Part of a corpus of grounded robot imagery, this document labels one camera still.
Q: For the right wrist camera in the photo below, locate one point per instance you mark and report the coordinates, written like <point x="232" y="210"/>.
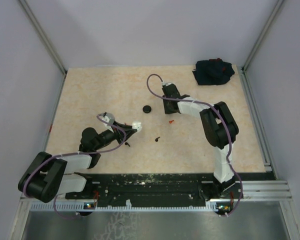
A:
<point x="163" y="83"/>

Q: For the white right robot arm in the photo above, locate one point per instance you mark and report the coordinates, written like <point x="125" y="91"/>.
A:
<point x="219" y="127"/>

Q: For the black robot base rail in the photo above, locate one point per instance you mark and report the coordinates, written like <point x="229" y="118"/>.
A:
<point x="155" y="190"/>

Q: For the dark crumpled cloth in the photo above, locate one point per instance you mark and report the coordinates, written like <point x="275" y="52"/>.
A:
<point x="213" y="72"/>

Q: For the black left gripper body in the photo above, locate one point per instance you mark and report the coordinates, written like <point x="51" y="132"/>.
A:
<point x="117" y="134"/>

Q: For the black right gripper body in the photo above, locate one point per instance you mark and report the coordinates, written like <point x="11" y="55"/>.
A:
<point x="167" y="110"/>

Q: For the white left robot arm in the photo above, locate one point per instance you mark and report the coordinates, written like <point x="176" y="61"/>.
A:
<point x="51" y="175"/>

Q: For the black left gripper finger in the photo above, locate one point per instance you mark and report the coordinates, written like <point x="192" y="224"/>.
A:
<point x="125" y="134"/>
<point x="119" y="125"/>

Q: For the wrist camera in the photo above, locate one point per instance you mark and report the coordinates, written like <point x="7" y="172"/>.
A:
<point x="108" y="117"/>
<point x="163" y="83"/>

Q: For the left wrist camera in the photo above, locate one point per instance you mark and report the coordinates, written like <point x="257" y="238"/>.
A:
<point x="108" y="117"/>

